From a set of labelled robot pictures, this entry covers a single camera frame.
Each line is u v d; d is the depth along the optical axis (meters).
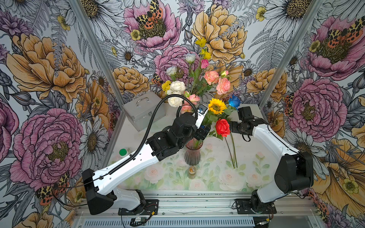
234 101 0.64
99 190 0.38
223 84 0.65
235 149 0.97
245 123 0.64
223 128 0.61
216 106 0.64
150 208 0.74
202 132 0.56
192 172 0.78
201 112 0.52
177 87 0.70
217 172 0.87
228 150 0.95
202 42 0.85
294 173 0.44
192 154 0.89
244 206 0.74
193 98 0.67
